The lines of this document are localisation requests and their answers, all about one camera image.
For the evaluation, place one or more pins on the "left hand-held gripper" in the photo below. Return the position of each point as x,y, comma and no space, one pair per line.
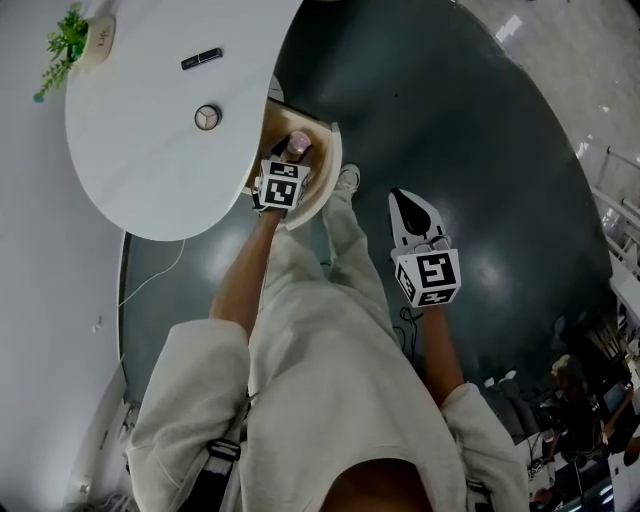
280,190

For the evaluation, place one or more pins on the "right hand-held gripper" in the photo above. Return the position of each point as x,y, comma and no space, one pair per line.
430,272

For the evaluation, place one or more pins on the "large wooden drawer white front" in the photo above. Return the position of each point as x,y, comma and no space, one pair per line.
322,165

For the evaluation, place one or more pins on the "round compact case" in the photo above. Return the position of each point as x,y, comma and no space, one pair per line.
208,116

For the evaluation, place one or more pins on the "black rectangular stick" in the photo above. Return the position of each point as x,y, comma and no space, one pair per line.
201,59

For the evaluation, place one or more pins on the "white curved desk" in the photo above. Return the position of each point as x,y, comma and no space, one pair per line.
150,165

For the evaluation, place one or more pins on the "person's right forearm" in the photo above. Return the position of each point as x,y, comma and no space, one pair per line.
445,355

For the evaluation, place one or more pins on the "person's left forearm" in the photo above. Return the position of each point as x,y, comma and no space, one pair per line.
245,280

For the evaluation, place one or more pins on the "person's right shoe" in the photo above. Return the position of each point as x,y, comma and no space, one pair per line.
347,179

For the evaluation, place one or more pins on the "person's light trousers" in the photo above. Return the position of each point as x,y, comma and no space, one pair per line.
350,250

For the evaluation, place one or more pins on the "person's white sweatshirt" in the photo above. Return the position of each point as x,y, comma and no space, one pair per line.
325,400

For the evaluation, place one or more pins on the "green plant in cream pot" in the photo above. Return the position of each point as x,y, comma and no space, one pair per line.
95,42

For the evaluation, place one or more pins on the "white metal frame rack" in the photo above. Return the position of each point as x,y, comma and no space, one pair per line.
620,225

